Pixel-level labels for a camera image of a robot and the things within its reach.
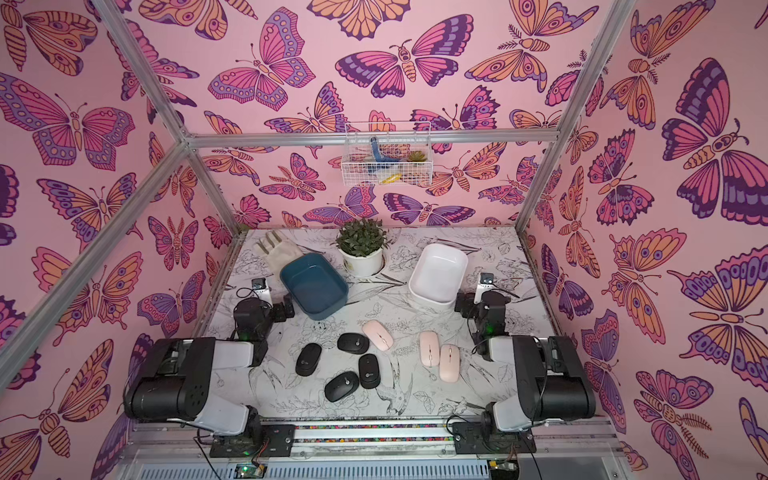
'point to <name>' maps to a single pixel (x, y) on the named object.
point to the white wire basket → (387, 154)
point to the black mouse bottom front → (341, 386)
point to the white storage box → (437, 274)
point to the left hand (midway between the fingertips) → (278, 292)
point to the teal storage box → (313, 285)
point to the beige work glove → (277, 251)
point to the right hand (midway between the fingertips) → (479, 290)
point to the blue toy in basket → (380, 159)
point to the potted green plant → (360, 245)
